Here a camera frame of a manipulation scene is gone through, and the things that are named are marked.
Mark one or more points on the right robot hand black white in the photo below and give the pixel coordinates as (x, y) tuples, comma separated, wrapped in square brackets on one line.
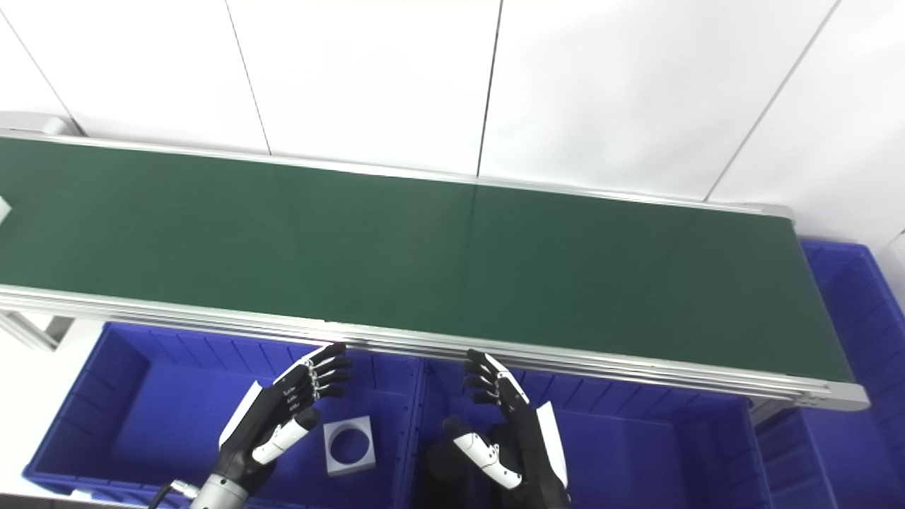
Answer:
[(527, 438)]

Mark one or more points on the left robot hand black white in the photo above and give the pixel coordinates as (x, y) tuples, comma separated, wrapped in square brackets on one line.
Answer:
[(269, 417)]

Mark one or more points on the black cylinder part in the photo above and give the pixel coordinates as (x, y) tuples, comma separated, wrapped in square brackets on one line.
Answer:
[(442, 466)]

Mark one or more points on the blue plastic bin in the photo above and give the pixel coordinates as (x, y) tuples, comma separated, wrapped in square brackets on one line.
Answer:
[(162, 417), (636, 452), (862, 318)]

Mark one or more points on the green conveyor belt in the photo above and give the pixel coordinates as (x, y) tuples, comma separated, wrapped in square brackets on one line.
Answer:
[(424, 254), (212, 319)]

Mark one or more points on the aluminium conveyor leg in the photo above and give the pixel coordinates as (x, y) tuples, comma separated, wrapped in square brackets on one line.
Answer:
[(32, 331)]

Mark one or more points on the grey conveyor end housing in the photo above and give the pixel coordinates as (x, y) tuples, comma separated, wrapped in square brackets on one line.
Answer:
[(35, 121)]

